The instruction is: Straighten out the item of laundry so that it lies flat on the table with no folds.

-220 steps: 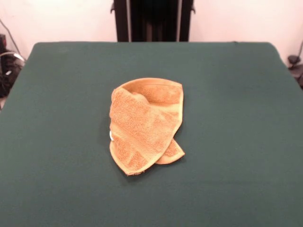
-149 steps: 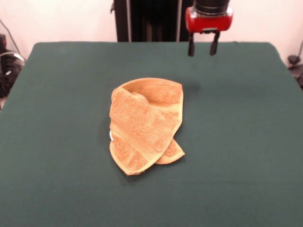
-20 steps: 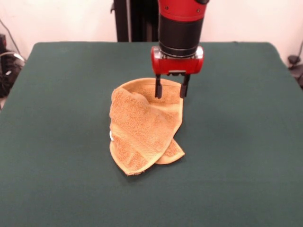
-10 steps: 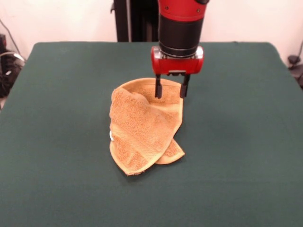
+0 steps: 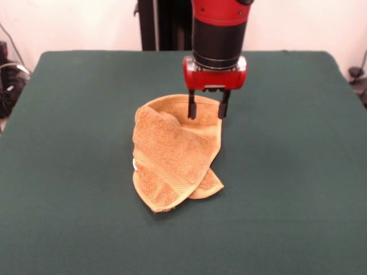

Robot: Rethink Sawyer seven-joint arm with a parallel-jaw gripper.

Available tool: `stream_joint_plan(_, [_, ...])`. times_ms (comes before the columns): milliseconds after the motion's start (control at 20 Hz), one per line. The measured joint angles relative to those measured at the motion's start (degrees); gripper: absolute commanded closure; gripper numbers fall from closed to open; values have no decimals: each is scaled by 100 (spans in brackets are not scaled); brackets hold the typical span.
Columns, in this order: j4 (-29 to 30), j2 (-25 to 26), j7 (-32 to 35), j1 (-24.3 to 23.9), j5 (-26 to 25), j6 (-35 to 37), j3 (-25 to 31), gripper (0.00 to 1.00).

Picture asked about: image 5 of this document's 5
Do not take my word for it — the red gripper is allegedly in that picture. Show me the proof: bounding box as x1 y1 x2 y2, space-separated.
183 56 248 120

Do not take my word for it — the orange terry towel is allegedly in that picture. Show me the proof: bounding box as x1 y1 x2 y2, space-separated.
132 93 225 214

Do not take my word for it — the dark green table cloth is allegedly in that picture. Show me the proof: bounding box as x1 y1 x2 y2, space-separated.
0 50 367 275

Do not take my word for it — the thin grey pole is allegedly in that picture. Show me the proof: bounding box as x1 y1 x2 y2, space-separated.
0 22 31 76

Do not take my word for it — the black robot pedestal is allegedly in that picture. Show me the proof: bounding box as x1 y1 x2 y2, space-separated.
133 0 194 52

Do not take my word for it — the grey pedestal leg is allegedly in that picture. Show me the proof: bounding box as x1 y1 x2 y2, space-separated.
348 66 367 108

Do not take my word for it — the black equipment with cables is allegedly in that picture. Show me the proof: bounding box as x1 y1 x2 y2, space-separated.
0 41 31 119

